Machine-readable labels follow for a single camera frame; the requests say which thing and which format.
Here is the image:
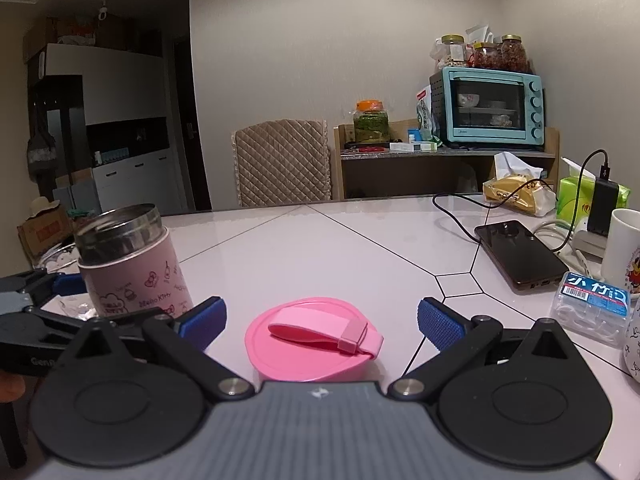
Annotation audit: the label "green pickle jar orange lid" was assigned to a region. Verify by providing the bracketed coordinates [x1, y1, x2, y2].
[353, 99, 390, 145]

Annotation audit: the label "straw hat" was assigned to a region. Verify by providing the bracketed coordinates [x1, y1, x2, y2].
[27, 197, 64, 221]

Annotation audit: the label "green tissue pack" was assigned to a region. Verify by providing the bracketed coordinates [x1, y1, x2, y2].
[556, 157, 631, 231]

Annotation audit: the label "white power strip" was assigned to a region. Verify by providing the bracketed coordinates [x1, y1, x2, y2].
[572, 229, 609, 261]

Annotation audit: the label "small jar with red contents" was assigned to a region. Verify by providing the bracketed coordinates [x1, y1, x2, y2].
[472, 41, 503, 70]

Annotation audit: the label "tall jar with red contents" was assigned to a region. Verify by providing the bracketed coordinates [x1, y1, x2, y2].
[499, 34, 530, 74]

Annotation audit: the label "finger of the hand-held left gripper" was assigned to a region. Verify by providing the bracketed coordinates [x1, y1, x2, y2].
[0, 269, 89, 314]
[0, 305, 92, 349]

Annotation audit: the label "brown cardboard box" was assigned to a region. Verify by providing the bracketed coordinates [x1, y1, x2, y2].
[17, 207, 76, 266]

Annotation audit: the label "black charging cable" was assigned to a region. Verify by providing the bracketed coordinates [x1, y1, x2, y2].
[432, 148, 609, 256]

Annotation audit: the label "teal toaster oven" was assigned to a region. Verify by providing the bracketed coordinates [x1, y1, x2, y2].
[428, 66, 547, 151]

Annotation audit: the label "white mug with sports figures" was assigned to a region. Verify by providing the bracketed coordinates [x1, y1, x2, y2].
[619, 304, 640, 396]

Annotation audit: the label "pink bottle cap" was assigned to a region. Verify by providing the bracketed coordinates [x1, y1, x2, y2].
[244, 297, 385, 384]

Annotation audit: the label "cardboard boxes on cabinet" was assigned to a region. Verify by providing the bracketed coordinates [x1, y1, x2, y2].
[22, 9, 166, 64]

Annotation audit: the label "person's left hand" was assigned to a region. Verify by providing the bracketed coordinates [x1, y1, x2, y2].
[0, 374, 27, 404]

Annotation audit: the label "glass jar with pale contents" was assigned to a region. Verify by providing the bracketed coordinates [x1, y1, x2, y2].
[439, 34, 467, 69]

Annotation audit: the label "wooden side shelf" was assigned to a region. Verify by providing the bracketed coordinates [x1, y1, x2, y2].
[333, 122, 560, 201]

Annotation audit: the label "black smartphone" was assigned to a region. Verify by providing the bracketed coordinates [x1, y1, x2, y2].
[473, 219, 571, 291]

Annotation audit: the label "pink cartoon print bottle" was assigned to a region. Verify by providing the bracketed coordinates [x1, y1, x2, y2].
[73, 203, 195, 329]

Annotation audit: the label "white paper bag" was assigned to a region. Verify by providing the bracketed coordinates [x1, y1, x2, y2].
[464, 23, 494, 46]

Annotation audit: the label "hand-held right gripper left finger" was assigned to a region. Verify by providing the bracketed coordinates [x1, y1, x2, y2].
[49, 296, 255, 404]

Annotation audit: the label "flat white box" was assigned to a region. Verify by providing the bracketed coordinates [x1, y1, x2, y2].
[388, 141, 439, 154]

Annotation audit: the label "yellow tissue pack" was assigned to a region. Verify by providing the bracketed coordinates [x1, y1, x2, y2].
[482, 152, 557, 217]

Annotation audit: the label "clear box with blue label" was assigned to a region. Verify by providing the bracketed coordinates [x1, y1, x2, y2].
[548, 270, 632, 346]

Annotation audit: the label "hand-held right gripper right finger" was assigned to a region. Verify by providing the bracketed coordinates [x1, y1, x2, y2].
[388, 297, 596, 404]

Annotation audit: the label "dark door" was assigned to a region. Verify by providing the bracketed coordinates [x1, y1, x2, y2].
[174, 37, 214, 211]

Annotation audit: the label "chair with quilted beige cover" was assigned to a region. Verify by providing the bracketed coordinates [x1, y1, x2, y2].
[231, 118, 334, 209]

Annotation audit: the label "white mug with cartoon print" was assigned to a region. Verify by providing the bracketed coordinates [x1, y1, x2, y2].
[599, 208, 640, 294]

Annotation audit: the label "white and black wall cabinet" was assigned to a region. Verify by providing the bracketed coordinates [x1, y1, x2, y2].
[25, 42, 189, 216]

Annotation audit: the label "black charger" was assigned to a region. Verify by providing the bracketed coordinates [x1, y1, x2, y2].
[587, 177, 621, 236]

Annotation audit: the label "green and white package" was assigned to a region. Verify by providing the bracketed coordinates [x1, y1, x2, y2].
[413, 84, 441, 144]

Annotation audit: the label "grey hanging bag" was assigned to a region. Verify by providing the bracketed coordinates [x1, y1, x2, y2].
[27, 129, 57, 184]

